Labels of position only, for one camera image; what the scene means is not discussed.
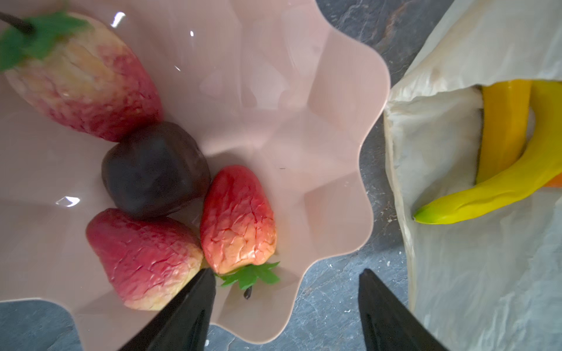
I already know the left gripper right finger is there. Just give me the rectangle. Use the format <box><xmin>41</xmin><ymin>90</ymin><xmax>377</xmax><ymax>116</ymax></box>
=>
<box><xmin>358</xmin><ymin>269</ymin><xmax>446</xmax><ymax>351</ymax></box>

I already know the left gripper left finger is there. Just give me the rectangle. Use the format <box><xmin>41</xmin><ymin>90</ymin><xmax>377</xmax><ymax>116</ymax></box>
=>
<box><xmin>120</xmin><ymin>269</ymin><xmax>216</xmax><ymax>351</ymax></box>

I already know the red apple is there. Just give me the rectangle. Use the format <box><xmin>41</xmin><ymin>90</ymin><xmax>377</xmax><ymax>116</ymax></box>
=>
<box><xmin>86</xmin><ymin>209</ymin><xmax>204</xmax><ymax>311</ymax></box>

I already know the red strawberry bottom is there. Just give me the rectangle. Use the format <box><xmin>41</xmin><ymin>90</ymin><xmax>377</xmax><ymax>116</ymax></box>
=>
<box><xmin>200</xmin><ymin>165</ymin><xmax>280</xmax><ymax>300</ymax></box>

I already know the red strawberry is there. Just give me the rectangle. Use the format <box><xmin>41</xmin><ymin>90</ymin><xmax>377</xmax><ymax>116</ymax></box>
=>
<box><xmin>1</xmin><ymin>10</ymin><xmax>164</xmax><ymax>142</ymax></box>
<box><xmin>200</xmin><ymin>165</ymin><xmax>280</xmax><ymax>300</ymax></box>

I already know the banana print plastic bag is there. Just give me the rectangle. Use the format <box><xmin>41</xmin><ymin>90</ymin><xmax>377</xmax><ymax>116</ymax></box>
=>
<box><xmin>384</xmin><ymin>1</ymin><xmax>561</xmax><ymax>350</ymax></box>

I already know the dark plum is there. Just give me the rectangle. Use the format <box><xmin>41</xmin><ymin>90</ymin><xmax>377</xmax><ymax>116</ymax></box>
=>
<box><xmin>102</xmin><ymin>121</ymin><xmax>211</xmax><ymax>219</ymax></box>

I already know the orange fruit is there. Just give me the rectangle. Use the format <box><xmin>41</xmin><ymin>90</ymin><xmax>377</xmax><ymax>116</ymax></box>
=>
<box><xmin>544</xmin><ymin>174</ymin><xmax>562</xmax><ymax>188</ymax></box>

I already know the small yellow green banana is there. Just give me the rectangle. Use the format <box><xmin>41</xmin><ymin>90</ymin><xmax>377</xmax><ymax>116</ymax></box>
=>
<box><xmin>414</xmin><ymin>80</ymin><xmax>561</xmax><ymax>225</ymax></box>

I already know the long yellow banana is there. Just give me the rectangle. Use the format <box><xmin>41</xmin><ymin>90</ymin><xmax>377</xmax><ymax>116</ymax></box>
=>
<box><xmin>476</xmin><ymin>80</ymin><xmax>531</xmax><ymax>184</ymax></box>

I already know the red strawberry top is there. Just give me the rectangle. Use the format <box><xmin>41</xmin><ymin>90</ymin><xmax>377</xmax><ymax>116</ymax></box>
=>
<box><xmin>1</xmin><ymin>10</ymin><xmax>164</xmax><ymax>142</ymax></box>

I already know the pink fruit plate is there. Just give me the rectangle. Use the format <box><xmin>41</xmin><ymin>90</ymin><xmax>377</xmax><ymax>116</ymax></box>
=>
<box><xmin>1</xmin><ymin>1</ymin><xmax>390</xmax><ymax>350</ymax></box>

